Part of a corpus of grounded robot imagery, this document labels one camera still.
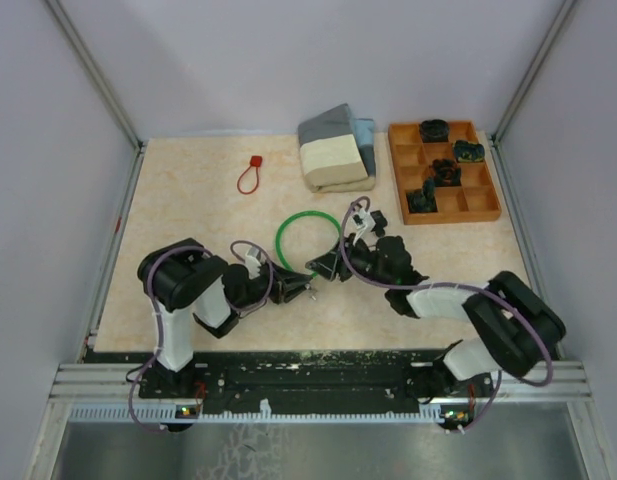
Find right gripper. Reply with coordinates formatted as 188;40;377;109
307;232;394;287

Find wooden compartment tray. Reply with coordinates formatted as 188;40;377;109
388;120;502;225

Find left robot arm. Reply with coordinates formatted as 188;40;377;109
137;238;312;397

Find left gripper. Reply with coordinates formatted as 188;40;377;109
234;257;312;311

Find dark rolled item right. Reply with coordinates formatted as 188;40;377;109
452;140;485;163

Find dark rolled item middle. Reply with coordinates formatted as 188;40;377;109
432;158;462;188

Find dark rolled item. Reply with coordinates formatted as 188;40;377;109
406;177;437;214
452;140;485;163
419;119;450;143
432;158;462;188

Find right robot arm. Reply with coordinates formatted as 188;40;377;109
306;234;566;396

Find aluminium frame post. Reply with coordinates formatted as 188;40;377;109
42;0;143;150
491;0;580;146

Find aluminium frame post right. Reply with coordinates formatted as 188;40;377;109
491;0;580;146

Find green cable lock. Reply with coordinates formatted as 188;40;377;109
274;209;342;280

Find red cable seal lock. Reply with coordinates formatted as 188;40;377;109
236;155;263;195

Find folded grey beige cloth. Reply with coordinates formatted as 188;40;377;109
297;103;377;193

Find aluminium frame post left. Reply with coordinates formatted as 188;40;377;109
42;0;143;150

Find dark rolled item top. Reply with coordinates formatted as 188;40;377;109
419;119;450;143

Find black Kaijing padlock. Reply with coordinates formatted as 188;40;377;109
370;210;388;238

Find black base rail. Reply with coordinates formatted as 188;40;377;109
139;349;494;415

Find dark rolled item lower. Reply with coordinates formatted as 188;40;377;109
406;177;437;214

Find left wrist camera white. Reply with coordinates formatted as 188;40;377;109
244;247;263;279

